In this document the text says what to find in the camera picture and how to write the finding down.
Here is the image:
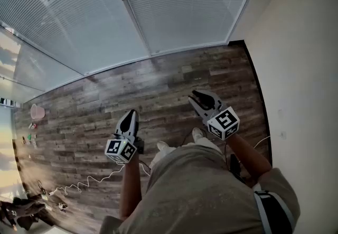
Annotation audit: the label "person's light short-sleeved shirt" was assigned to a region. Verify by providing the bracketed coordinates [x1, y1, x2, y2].
[99, 145, 302, 234]

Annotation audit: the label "cluster of small floor items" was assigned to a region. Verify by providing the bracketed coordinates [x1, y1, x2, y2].
[21, 121, 38, 151]

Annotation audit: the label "frosted glass panel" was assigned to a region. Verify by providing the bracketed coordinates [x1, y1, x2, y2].
[0, 25, 85, 104]

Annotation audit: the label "person's left forearm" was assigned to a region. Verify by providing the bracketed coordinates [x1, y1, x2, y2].
[119, 153, 143, 221]

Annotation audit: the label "person's light trousers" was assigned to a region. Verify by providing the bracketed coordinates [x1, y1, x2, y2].
[149, 137, 222, 173]

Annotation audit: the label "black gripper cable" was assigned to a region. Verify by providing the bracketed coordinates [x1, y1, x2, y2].
[223, 139, 230, 165]

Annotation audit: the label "pink plastic bucket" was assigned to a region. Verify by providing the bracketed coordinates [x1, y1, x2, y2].
[30, 104, 46, 120]

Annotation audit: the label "glass partition frame post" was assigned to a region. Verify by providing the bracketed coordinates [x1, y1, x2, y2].
[105, 0, 159, 57]

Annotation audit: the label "long white cable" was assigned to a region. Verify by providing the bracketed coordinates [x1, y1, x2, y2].
[49, 163, 151, 196]

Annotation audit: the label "tangle of dark cables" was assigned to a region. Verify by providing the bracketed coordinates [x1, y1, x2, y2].
[36, 180, 68, 212]

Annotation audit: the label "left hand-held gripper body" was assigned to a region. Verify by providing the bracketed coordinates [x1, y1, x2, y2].
[105, 131, 145, 164]

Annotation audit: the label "person's right forearm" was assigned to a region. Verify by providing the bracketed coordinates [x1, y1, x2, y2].
[226, 132, 273, 189]

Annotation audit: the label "person's right shoe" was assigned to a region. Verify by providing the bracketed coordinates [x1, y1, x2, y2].
[192, 127, 204, 144]

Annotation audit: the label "black baseboard strip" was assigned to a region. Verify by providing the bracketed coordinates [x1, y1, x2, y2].
[228, 40, 273, 167]

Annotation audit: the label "black white-edged arm strap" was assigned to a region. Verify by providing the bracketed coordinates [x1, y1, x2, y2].
[253, 190, 295, 234]

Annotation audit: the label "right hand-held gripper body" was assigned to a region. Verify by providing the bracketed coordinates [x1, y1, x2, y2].
[204, 92, 240, 141]

